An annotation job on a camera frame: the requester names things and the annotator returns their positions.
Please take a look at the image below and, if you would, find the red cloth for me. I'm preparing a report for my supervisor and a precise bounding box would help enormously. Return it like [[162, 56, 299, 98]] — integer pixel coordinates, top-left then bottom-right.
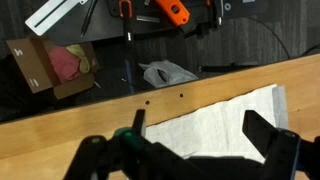
[[49, 45, 82, 84]]

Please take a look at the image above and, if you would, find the black pen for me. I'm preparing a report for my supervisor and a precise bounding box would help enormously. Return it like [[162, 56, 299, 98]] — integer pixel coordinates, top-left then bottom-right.
[[79, 0, 100, 38]]

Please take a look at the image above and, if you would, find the brown cardboard box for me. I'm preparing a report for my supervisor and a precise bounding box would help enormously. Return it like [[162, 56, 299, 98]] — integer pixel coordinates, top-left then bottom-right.
[[5, 35, 101, 100]]

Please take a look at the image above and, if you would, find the white plastic bag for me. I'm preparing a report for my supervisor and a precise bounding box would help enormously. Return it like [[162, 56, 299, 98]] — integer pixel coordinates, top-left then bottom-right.
[[137, 59, 200, 90]]

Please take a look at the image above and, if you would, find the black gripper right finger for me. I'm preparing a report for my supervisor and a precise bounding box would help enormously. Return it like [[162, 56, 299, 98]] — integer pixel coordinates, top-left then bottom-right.
[[242, 109, 320, 180]]

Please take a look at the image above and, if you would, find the silver metal bar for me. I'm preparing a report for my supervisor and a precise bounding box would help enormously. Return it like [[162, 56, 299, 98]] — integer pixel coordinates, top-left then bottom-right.
[[135, 14, 162, 24]]

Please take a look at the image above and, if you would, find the black tool board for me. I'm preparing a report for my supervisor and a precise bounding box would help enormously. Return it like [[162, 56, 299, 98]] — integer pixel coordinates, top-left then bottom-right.
[[44, 0, 218, 44]]

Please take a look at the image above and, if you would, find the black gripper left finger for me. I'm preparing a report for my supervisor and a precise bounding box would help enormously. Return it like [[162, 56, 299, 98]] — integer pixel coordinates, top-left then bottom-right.
[[63, 109, 214, 180]]

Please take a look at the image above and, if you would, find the thin black floor cable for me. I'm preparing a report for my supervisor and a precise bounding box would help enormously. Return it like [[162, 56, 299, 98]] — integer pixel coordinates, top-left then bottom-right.
[[233, 15, 292, 60]]

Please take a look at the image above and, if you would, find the orange level tool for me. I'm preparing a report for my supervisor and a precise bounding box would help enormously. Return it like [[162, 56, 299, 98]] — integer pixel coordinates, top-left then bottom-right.
[[155, 0, 192, 28]]

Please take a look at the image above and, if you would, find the white metal bracket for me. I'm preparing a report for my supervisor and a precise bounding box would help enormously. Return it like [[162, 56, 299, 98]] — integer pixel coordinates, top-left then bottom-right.
[[24, 0, 90, 37]]

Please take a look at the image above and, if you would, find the yellow cloth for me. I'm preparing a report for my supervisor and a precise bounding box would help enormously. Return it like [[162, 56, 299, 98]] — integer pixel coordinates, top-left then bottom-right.
[[65, 43, 98, 75]]

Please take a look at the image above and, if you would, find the orange handled black clamp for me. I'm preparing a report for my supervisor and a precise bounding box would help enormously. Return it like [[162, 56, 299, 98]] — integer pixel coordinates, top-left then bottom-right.
[[118, 0, 136, 61]]

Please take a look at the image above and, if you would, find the white cloth towel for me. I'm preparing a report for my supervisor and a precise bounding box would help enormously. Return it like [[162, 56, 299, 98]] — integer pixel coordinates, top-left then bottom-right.
[[144, 83, 289, 164]]

